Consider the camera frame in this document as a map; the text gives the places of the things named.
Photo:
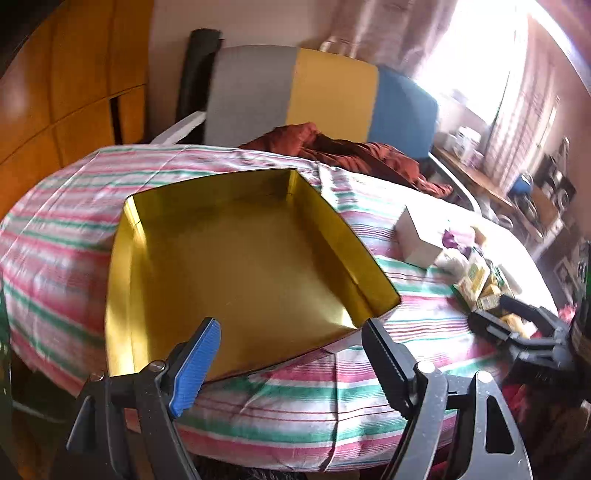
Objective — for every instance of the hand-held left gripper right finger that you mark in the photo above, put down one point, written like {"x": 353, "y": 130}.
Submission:
{"x": 385, "y": 364}

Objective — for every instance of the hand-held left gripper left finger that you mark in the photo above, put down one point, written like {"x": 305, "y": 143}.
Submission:
{"x": 194, "y": 367}

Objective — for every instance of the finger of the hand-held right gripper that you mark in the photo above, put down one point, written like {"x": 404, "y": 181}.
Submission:
{"x": 494, "y": 330}
{"x": 531, "y": 311}

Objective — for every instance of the white snack packet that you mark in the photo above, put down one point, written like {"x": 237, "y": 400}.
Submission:
{"x": 450, "y": 262}

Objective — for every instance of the purple snack packet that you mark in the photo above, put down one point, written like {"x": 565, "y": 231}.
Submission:
{"x": 450, "y": 237}
{"x": 468, "y": 252}

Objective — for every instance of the gold cardboard box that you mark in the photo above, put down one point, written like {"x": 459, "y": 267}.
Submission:
{"x": 240, "y": 258}

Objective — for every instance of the white cardboard box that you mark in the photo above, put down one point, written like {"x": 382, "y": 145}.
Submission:
{"x": 415, "y": 235}

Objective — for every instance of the striped pink green cloth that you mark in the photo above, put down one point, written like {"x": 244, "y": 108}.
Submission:
{"x": 295, "y": 415}

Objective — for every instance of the wooden desk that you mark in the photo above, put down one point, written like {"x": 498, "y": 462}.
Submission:
{"x": 475, "y": 177}

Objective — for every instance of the white printed box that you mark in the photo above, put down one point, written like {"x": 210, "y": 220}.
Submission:
{"x": 466, "y": 143}

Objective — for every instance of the rust red jacket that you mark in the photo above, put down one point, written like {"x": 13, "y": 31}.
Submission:
{"x": 369, "y": 159}

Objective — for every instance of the pink patterned curtain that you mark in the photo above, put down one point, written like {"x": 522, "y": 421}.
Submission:
{"x": 369, "y": 32}
{"x": 526, "y": 101}

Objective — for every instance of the bright window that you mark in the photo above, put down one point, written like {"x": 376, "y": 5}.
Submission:
{"x": 480, "y": 55}

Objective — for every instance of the grey yellow blue chair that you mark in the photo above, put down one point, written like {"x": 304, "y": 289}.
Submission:
{"x": 332, "y": 92}

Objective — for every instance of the wooden wardrobe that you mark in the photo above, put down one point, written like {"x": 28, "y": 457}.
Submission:
{"x": 69, "y": 69}

